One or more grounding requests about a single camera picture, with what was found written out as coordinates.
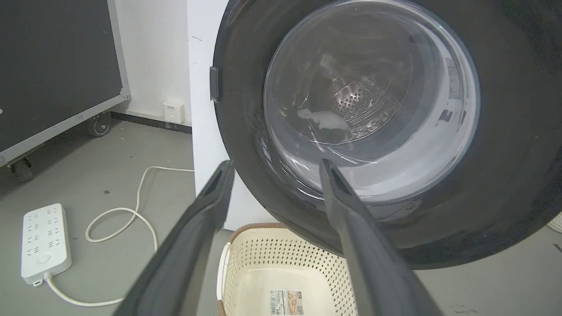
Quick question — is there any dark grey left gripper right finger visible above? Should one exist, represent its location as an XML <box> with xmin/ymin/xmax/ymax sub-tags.
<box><xmin>319</xmin><ymin>158</ymin><xmax>442</xmax><ymax>316</ymax></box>

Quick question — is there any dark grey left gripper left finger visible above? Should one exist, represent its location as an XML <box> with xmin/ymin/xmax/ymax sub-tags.
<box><xmin>112</xmin><ymin>160</ymin><xmax>236</xmax><ymax>316</ymax></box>

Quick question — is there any white washing machine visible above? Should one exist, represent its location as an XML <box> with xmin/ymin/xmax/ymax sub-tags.
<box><xmin>187</xmin><ymin>0</ymin><xmax>281</xmax><ymax>231</ymax></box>

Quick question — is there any black round washing machine door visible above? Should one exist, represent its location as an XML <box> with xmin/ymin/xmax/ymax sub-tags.
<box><xmin>210</xmin><ymin>0</ymin><xmax>562</xmax><ymax>270</ymax></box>

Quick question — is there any cream perforated laundry basket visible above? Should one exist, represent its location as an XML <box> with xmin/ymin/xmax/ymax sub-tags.
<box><xmin>216</xmin><ymin>223</ymin><xmax>361</xmax><ymax>316</ymax></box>

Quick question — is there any white power strip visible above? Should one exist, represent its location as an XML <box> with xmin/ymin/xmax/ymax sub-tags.
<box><xmin>21</xmin><ymin>203</ymin><xmax>72</xmax><ymax>285</ymax></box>

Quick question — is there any grey caster wheel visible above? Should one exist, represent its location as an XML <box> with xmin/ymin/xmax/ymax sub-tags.
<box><xmin>87</xmin><ymin>111</ymin><xmax>112</xmax><ymax>138</ymax></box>

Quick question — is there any black caster wheel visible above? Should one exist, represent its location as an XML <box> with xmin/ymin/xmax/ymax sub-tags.
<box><xmin>8</xmin><ymin>157</ymin><xmax>35</xmax><ymax>183</ymax></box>

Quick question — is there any black flight case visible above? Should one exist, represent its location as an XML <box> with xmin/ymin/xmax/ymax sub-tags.
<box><xmin>0</xmin><ymin>0</ymin><xmax>131</xmax><ymax>168</ymax></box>

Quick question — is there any white power cable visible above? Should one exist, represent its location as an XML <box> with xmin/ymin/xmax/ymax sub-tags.
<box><xmin>45</xmin><ymin>166</ymin><xmax>195</xmax><ymax>307</ymax></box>

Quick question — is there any white wall socket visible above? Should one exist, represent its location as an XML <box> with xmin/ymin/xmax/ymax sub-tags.
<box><xmin>163</xmin><ymin>101</ymin><xmax>186</xmax><ymax>125</ymax></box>

